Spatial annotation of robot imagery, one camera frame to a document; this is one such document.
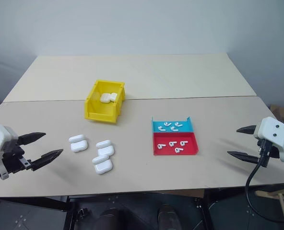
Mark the red shallow tray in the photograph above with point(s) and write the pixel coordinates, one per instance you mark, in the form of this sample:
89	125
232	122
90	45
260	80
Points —
166	151

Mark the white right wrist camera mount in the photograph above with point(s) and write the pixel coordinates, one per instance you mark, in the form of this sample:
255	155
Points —
274	131

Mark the white charging case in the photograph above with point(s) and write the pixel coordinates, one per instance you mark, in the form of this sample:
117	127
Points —
78	146
105	149
105	97
104	167
114	95

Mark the white closed charging case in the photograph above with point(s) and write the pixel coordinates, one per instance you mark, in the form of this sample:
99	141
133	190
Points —
114	95
105	97

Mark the black metal base platform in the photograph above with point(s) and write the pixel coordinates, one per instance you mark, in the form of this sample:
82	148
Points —
137	210

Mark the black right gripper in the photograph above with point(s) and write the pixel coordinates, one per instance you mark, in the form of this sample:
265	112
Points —
274	152

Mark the dark rounded shape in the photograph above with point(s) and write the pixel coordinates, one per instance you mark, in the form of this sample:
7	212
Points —
168	216
107	219

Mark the light wooden frame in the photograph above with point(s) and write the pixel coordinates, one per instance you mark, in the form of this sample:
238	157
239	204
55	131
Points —
282	198

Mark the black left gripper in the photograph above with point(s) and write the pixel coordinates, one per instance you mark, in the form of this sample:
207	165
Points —
13	158

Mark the yellow plastic bin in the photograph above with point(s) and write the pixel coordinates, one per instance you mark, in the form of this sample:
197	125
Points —
103	115

